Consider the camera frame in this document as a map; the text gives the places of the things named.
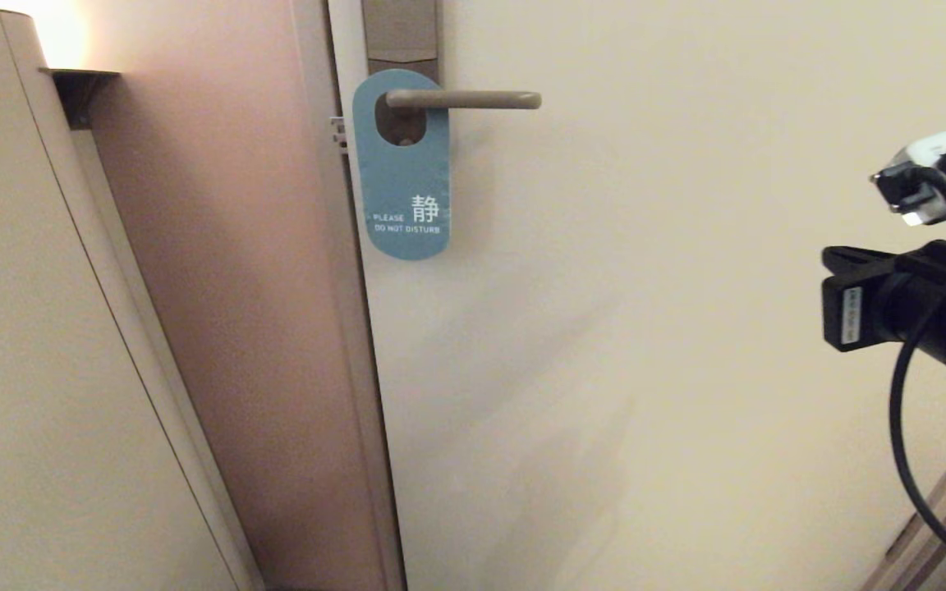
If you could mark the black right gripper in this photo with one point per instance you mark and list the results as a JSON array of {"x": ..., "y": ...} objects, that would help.
[{"x": 875, "y": 308}]

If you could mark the blue and white door hanger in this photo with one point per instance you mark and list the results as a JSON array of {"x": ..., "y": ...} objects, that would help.
[{"x": 403, "y": 189}]

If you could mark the brown metal lock plate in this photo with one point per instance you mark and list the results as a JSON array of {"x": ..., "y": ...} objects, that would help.
[{"x": 401, "y": 29}]

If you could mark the small metal latch plate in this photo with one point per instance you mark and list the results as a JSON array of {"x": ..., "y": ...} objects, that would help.
[{"x": 339, "y": 133}]

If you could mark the dark wall lamp shelf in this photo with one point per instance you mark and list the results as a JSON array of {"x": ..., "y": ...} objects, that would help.
[{"x": 80, "y": 90}]

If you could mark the beige curved wall panel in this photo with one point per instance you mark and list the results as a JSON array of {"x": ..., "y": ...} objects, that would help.
[{"x": 29, "y": 328}]

